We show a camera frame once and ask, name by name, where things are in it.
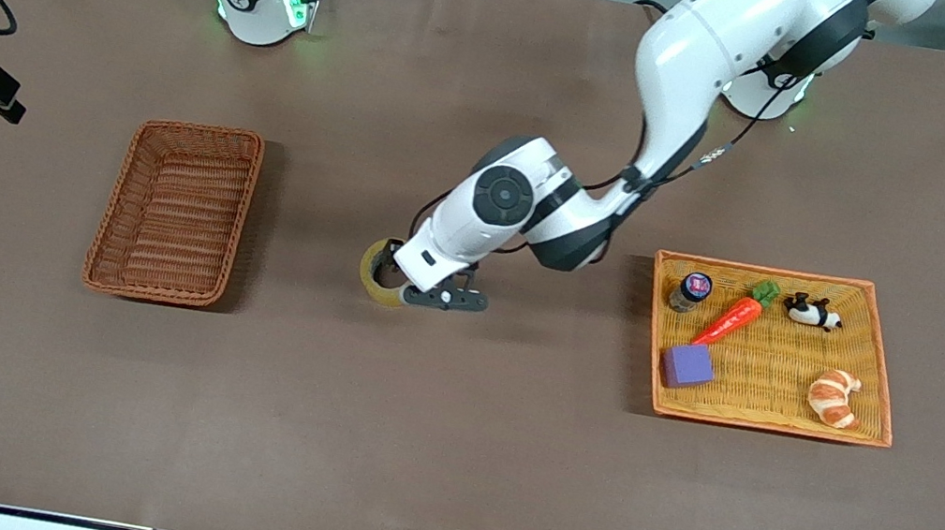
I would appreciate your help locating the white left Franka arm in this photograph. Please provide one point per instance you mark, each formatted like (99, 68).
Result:
(705, 55)

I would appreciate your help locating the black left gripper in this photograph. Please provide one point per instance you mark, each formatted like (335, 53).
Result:
(386, 257)

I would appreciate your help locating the brown wicker basket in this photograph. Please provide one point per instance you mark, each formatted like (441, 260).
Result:
(178, 209)

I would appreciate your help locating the toy croissant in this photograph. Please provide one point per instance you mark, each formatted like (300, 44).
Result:
(833, 398)

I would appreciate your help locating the black white panda toy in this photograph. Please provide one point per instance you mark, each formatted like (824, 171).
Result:
(811, 312)

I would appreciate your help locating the small bottle blue cap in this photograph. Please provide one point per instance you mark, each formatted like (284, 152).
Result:
(691, 292)

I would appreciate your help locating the orange toy carrot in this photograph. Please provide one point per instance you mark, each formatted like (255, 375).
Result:
(734, 318)

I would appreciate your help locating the brown table cover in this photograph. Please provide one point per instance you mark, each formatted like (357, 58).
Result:
(445, 441)

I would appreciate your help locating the yellowish clear tape roll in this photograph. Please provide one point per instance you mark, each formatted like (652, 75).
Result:
(382, 296)

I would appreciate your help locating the purple foam cube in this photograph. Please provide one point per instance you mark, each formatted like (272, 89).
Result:
(689, 366)

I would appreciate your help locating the orange flat wicker basket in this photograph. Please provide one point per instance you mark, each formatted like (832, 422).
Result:
(800, 355)

